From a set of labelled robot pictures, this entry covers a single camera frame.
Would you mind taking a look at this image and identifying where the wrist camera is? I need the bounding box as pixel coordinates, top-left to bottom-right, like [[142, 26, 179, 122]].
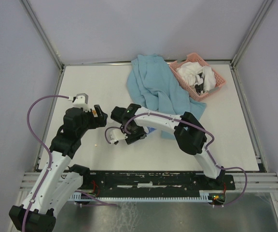
[[110, 129, 127, 145], [73, 93, 91, 113]]

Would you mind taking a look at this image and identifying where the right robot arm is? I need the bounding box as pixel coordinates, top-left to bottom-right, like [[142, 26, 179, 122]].
[[105, 103, 225, 189]]

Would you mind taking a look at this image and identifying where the light blue cloth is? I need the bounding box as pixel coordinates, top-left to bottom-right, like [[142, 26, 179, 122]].
[[125, 54, 207, 141]]

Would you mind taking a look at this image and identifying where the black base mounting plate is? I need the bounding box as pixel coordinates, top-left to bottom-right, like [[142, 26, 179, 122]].
[[89, 171, 236, 193]]

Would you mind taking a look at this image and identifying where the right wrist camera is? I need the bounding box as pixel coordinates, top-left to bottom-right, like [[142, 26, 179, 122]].
[[110, 129, 127, 145]]

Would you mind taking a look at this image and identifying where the blue weekly pill organizer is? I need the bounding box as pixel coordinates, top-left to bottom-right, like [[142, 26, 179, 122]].
[[147, 127, 156, 134]]

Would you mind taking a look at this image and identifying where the pink perforated plastic basket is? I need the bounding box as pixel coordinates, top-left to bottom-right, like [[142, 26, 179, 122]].
[[169, 53, 226, 102]]

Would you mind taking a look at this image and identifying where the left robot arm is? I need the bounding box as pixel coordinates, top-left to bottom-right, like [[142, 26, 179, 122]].
[[9, 105, 108, 232]]

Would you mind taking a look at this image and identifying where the white crumpled cloth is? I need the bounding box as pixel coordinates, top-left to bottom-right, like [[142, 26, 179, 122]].
[[177, 62, 216, 93]]

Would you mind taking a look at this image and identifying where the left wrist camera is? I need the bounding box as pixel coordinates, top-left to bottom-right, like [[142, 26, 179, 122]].
[[73, 93, 91, 113]]

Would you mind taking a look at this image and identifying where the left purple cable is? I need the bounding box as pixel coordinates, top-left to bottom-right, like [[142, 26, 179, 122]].
[[20, 95, 118, 232]]

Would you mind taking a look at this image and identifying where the white cable duct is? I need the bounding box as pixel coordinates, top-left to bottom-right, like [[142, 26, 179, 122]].
[[68, 190, 214, 202]]

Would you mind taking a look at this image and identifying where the black object in basket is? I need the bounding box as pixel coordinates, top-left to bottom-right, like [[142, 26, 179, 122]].
[[195, 83, 205, 95]]

